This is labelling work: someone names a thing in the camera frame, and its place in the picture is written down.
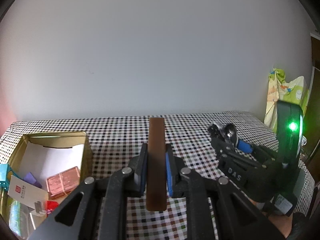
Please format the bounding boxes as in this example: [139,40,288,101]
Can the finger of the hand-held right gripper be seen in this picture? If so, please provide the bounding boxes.
[232,139,277,163]
[209,129,263,171]

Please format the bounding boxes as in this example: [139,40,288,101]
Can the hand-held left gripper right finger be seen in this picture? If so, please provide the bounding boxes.
[165,144,285,240]

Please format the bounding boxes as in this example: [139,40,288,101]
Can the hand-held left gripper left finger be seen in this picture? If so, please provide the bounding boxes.
[26,143,148,240]

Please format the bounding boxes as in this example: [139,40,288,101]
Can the brown wooden bar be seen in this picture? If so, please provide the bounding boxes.
[146,117,167,212]

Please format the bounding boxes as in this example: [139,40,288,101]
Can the grey metal object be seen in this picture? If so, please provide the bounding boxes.
[208,122,237,143]

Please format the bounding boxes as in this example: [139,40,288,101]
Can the gold tin box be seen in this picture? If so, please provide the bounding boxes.
[0,132,92,239]

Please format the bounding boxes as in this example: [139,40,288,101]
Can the copper framed box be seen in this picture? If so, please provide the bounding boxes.
[47,167,80,199]

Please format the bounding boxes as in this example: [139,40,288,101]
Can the red building block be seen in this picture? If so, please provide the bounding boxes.
[46,200,59,217]

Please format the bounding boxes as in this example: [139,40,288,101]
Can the purple block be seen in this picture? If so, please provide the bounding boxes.
[23,172,43,188]

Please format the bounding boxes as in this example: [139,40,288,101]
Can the white card box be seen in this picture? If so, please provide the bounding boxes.
[7,175,48,209]

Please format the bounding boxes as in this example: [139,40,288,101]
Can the clear plastic case green label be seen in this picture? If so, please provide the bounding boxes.
[7,200,33,235]

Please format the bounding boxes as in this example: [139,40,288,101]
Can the teal block with holes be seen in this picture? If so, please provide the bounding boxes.
[0,164,15,188]

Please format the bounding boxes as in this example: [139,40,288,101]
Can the person's right forearm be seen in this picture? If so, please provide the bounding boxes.
[260,200,315,240]

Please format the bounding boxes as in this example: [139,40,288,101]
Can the checkered tablecloth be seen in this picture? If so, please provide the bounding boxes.
[0,110,315,240]

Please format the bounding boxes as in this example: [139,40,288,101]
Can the colourful printed cloth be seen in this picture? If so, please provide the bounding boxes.
[264,67,310,134]

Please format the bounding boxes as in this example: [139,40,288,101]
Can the white paper liner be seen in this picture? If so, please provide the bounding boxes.
[22,141,85,178]

